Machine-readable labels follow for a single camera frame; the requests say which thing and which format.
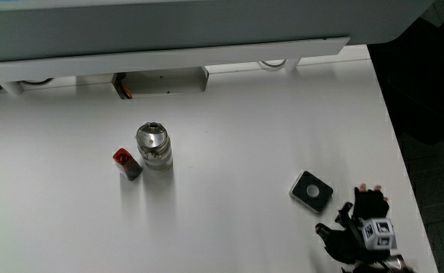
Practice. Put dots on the silver metal cylindrical flask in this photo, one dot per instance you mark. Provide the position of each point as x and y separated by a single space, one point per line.
154 147

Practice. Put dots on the white raised desk shelf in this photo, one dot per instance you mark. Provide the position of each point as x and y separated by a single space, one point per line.
161 34

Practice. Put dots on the person's right hand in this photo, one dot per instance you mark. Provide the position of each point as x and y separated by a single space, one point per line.
343 242

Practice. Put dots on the black square speaker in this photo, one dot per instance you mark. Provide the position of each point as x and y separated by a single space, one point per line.
312 191

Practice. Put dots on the black office chair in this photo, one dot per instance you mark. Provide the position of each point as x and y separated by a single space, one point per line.
422 79

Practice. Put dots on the red and black small box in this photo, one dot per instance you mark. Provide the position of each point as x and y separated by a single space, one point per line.
127 164

